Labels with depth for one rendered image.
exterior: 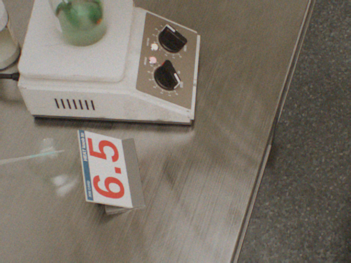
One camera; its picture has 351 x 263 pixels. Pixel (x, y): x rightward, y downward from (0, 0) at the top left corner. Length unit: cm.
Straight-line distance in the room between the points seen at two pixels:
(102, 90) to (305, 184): 94
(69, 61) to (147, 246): 22
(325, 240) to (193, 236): 86
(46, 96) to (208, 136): 19
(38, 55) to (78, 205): 18
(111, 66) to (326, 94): 109
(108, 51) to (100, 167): 13
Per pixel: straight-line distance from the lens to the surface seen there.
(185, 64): 77
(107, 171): 72
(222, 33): 85
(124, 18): 76
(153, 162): 74
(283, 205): 156
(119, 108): 74
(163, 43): 77
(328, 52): 183
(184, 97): 75
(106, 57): 72
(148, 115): 75
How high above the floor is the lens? 140
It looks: 58 degrees down
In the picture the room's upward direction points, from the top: 4 degrees counter-clockwise
